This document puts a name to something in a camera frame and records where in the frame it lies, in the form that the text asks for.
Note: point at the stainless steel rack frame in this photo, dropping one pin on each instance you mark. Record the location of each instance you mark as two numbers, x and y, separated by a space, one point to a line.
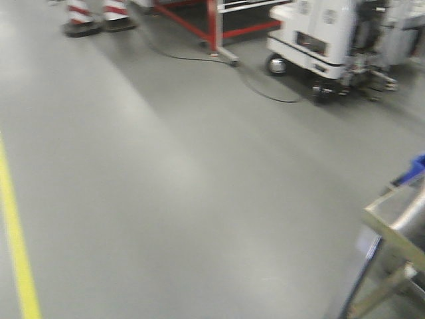
393 229

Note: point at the red metal cart frame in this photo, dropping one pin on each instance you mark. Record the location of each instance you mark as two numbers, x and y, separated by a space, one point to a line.
215 12

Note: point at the right blue plastic bin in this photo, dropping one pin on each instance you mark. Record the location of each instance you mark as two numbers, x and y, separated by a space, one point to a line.
416 168

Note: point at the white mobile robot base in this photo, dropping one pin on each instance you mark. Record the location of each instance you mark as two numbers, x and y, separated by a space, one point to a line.
345 44

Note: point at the red white traffic cone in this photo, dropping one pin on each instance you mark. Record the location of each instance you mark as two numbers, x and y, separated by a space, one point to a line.
81 22
116 16

